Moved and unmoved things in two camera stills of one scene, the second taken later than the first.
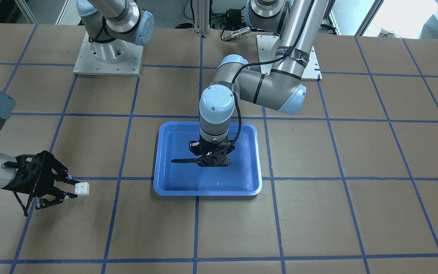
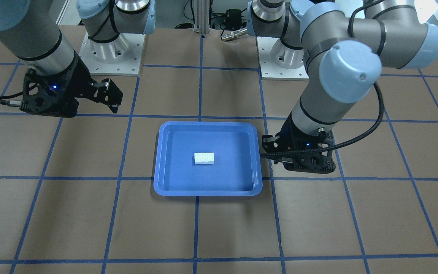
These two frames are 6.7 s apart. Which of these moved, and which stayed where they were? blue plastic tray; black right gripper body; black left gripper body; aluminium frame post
Moved: black right gripper body; black left gripper body
Stayed: aluminium frame post; blue plastic tray
